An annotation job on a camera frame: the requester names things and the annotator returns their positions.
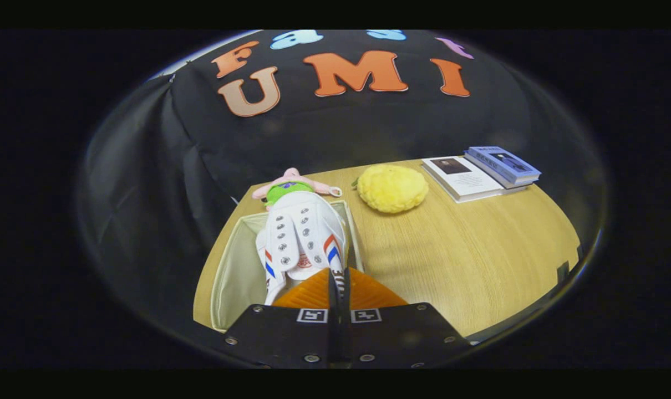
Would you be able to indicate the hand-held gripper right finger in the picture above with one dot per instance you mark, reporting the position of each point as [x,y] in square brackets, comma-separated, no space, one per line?
[391,338]

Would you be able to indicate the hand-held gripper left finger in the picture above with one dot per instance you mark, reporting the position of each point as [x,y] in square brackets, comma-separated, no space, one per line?
[291,338]

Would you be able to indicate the brown fabric storage box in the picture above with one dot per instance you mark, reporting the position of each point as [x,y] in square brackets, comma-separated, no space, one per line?
[233,277]

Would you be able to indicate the white canvas shoe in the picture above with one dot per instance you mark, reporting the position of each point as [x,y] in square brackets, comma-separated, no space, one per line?
[302,233]

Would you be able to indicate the pink and green plush toy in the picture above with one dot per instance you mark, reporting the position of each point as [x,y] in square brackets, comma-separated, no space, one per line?
[285,191]

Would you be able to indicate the yellow plush toy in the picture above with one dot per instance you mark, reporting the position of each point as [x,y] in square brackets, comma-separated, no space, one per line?
[392,188]

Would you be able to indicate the white book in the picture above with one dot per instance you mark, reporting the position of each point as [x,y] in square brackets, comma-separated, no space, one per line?
[468,180]

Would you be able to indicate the blue book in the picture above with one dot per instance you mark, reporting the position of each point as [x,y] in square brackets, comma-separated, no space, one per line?
[502,160]

